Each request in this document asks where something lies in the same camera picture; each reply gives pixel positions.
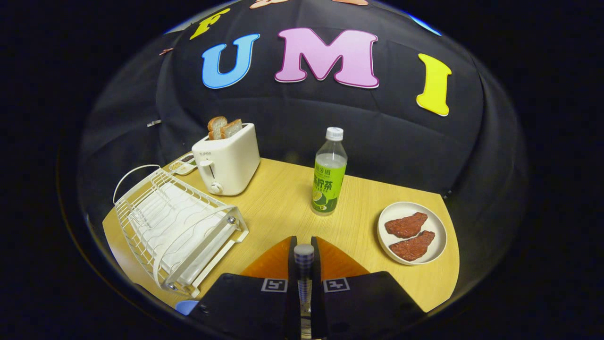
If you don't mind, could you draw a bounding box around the toasted bread slice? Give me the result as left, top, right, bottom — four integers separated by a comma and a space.
220, 119, 243, 139
208, 116, 228, 140

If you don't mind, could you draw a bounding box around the green label drink bottle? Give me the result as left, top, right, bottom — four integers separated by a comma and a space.
311, 127, 348, 216

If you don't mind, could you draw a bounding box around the checkered handle spoon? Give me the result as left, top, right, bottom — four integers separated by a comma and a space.
294, 244, 315, 338

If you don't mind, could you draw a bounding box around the red meat piece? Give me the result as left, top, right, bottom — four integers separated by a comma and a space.
385, 212, 428, 238
389, 230, 436, 262

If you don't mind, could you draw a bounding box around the white divided seasoning tray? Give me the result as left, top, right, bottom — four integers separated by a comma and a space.
169, 151, 198, 176

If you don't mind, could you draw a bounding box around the white toaster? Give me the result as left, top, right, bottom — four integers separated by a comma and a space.
192, 123, 261, 196

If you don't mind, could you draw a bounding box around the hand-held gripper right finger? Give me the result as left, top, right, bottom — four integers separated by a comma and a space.
310, 236, 425, 340

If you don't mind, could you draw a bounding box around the white wire dish rack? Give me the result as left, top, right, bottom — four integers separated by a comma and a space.
113, 164, 250, 298

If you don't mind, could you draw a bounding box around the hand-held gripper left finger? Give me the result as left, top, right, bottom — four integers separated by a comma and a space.
189, 236, 299, 340

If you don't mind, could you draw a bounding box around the black backdrop cloth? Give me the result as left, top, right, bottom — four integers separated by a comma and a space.
78, 0, 529, 265

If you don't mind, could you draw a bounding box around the white plate with meat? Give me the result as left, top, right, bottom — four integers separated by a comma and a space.
377, 202, 447, 266

